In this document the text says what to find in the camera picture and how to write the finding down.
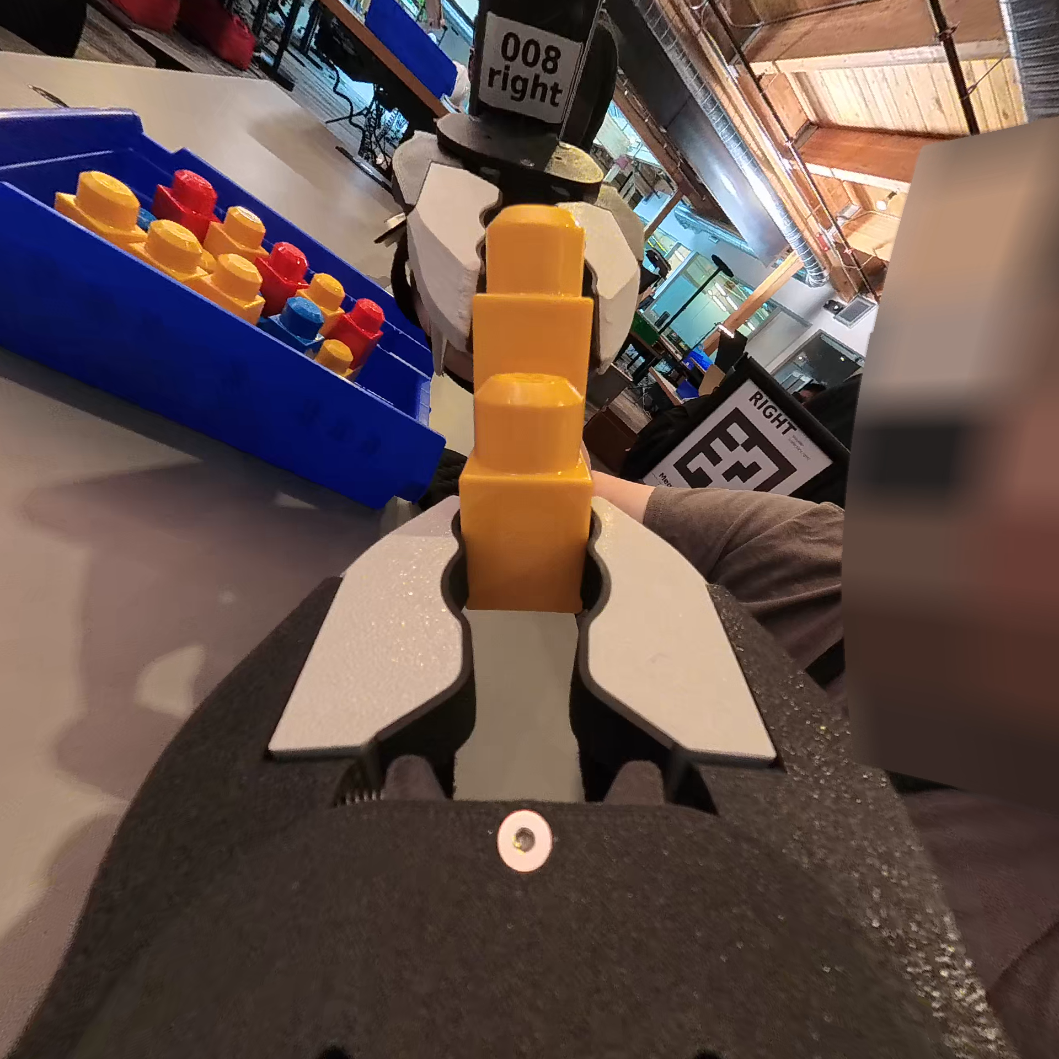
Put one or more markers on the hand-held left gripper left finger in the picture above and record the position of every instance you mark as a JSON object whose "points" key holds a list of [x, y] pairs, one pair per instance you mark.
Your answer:
{"points": [[380, 653]]}

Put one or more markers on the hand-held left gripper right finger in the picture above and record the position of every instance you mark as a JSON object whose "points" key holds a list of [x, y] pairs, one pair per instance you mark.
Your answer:
{"points": [[670, 653]]}

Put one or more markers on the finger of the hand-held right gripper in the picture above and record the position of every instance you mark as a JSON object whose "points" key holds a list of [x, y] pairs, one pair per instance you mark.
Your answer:
{"points": [[447, 248], [616, 265]]}

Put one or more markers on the yellow two-stud toy block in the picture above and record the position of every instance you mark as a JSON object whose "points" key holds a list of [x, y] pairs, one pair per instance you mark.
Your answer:
{"points": [[525, 538]]}

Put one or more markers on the cluster of assembled block steps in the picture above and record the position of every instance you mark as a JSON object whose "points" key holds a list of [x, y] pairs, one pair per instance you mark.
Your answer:
{"points": [[232, 273]]}

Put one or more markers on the blue plastic bin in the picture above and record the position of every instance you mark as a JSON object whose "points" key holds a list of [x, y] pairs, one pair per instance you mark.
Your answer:
{"points": [[414, 41], [165, 372]]}

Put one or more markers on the black floor lamp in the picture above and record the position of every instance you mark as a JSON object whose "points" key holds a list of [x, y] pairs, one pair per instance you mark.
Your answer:
{"points": [[718, 265]]}

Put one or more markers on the black framed marker sign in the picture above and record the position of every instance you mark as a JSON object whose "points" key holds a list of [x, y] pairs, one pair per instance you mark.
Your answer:
{"points": [[744, 447]]}

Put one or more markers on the red plastic bin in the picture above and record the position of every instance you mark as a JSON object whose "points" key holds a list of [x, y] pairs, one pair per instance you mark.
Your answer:
{"points": [[223, 37], [149, 8]]}

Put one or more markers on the round metal table grommet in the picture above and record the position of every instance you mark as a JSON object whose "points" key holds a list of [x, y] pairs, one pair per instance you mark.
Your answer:
{"points": [[50, 95]]}

